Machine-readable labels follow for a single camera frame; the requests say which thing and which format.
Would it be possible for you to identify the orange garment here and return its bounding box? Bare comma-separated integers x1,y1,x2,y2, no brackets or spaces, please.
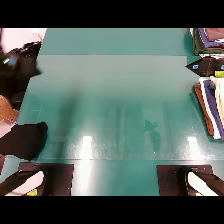
194,83,216,137

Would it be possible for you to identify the white garment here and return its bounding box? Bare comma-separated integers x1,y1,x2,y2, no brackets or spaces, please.
198,77,223,141

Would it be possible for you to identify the black garment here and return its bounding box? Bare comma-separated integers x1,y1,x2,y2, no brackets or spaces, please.
0,121,49,162

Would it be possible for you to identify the cream garment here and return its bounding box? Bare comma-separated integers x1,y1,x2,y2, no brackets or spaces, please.
209,75,224,118

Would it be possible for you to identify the purple garment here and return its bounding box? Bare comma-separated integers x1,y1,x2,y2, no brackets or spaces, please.
197,28,224,51
203,79,224,135

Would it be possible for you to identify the green garment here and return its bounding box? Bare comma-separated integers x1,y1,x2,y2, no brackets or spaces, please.
192,28,224,56

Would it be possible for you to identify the mauve garment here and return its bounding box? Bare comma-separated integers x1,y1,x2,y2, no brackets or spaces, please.
204,28,224,43

